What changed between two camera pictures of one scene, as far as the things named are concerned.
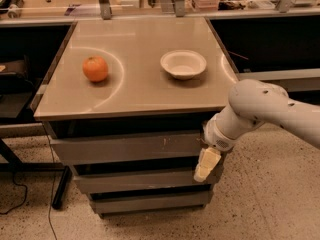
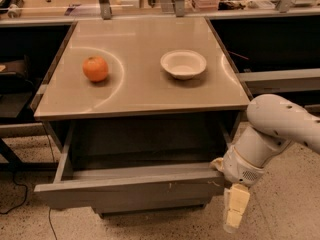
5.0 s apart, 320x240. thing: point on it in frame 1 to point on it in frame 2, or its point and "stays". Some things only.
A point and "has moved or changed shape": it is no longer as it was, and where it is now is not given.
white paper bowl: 183,64 stays
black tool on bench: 13,4 stays
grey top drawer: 127,148 has moved or changed shape
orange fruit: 95,68 stays
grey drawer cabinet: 125,103 stays
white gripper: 216,138 to 239,168
